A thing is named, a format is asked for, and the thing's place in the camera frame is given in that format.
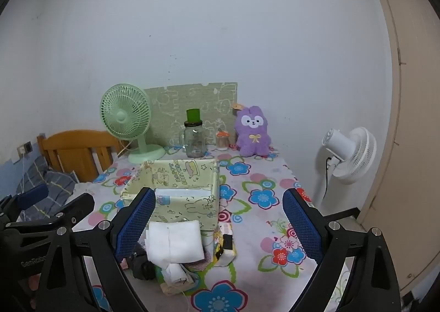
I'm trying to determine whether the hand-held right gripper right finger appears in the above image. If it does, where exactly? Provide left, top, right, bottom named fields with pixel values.
left=282, top=187, right=403, bottom=312

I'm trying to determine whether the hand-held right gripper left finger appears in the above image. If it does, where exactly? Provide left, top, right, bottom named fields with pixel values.
left=36, top=187, right=157, bottom=312

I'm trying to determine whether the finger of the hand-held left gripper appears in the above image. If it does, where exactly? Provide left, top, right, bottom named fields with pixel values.
left=5, top=193, right=95, bottom=231
left=0, top=183, right=50, bottom=220

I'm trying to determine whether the white cloth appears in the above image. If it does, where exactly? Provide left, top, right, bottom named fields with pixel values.
left=146, top=219, right=205, bottom=264

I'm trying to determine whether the black cloth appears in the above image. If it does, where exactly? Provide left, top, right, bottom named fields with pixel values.
left=132, top=253, right=155, bottom=280

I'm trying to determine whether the yellow cartoon storage box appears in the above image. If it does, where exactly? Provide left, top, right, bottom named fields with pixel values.
left=122, top=159, right=221, bottom=233

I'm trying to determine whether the beige cloth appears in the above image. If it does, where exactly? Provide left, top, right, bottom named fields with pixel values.
left=161, top=262, right=193, bottom=295

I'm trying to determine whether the grey plaid pillow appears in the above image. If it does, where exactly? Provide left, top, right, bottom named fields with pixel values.
left=15, top=156, right=79, bottom=221

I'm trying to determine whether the dark object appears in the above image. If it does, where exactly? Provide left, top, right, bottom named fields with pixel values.
left=325, top=207, right=360, bottom=230

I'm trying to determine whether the wooden headboard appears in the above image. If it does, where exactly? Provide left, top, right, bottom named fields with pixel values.
left=37, top=130, right=126, bottom=184

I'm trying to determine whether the pink striped cloth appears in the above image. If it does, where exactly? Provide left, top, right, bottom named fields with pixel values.
left=187, top=257, right=214, bottom=271

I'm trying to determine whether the white floor fan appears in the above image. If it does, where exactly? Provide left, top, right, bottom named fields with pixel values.
left=313, top=126, right=377, bottom=208

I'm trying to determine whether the green desk fan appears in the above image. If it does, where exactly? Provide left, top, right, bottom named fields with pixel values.
left=100, top=84, right=166, bottom=164

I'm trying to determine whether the glass mug jar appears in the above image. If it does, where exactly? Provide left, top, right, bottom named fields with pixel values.
left=179, top=121, right=207, bottom=159

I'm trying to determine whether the purple plush bunny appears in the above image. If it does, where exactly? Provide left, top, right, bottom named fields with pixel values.
left=232, top=102, right=272, bottom=157

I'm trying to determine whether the cotton swab jar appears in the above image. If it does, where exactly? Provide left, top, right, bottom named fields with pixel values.
left=216, top=130, right=230, bottom=151

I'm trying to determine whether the green cartoon printed board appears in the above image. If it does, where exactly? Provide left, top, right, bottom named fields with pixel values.
left=144, top=82, right=238, bottom=148

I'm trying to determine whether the beige door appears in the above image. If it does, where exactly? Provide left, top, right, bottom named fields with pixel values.
left=357, top=0, right=440, bottom=295

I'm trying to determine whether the white fan power cord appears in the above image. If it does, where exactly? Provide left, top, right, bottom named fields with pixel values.
left=117, top=140, right=133, bottom=158

